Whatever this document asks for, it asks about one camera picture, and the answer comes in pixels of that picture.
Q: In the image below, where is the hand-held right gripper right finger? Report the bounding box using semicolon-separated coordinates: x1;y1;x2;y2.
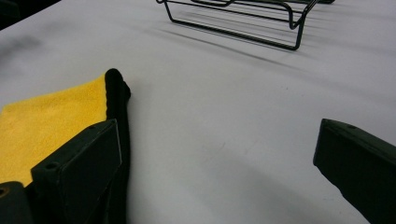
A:
313;118;396;224

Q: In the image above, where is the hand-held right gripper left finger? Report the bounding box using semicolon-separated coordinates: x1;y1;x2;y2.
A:
30;119;122;224

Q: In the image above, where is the yellow cloth with black edge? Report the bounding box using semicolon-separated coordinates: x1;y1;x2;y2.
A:
0;68;132;224

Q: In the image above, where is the black wire rack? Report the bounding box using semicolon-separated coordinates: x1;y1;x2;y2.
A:
156;0;336;51

